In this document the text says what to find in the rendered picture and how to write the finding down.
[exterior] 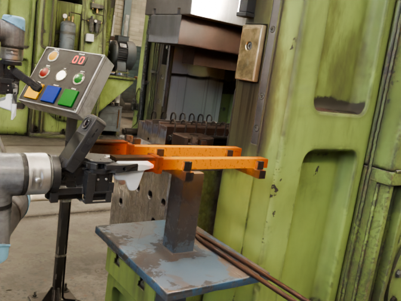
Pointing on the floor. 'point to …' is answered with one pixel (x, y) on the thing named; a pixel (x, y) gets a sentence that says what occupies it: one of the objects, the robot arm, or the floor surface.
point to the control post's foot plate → (52, 295)
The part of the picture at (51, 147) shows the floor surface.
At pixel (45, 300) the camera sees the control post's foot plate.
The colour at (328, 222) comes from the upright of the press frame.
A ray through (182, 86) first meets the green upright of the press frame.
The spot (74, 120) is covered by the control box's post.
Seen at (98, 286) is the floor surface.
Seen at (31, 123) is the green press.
